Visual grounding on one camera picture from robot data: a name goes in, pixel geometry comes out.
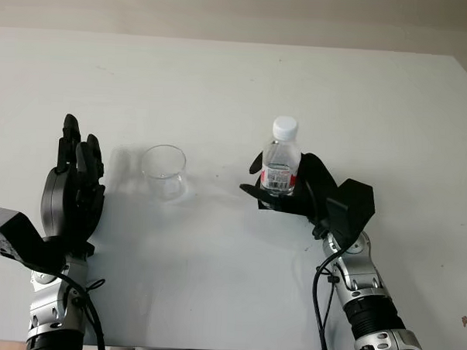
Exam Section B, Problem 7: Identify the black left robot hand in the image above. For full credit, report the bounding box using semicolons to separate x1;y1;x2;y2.
38;112;110;261

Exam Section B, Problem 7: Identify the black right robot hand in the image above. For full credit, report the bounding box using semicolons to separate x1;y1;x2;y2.
237;147;343;228

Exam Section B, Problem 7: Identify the clear plastic water bottle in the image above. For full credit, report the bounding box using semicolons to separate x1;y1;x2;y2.
258;115;304;198

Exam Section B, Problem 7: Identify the clear glass cup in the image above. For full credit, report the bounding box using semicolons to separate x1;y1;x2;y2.
139;142;189;201

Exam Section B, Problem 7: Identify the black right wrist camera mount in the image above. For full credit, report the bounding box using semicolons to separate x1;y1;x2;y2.
321;177;377;252

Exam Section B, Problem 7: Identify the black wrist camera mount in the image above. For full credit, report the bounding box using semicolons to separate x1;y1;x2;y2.
321;177;377;252
0;207;69;274

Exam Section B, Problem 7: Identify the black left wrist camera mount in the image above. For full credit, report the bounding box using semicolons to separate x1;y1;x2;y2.
0;207;69;274

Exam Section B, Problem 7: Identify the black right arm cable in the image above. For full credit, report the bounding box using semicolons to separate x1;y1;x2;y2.
295;177;352;350

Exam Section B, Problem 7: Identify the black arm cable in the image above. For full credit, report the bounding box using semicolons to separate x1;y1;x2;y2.
53;272;111;350
295;177;352;350

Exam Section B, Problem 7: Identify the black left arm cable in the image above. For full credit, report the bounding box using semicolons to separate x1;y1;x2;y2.
53;272;111;350

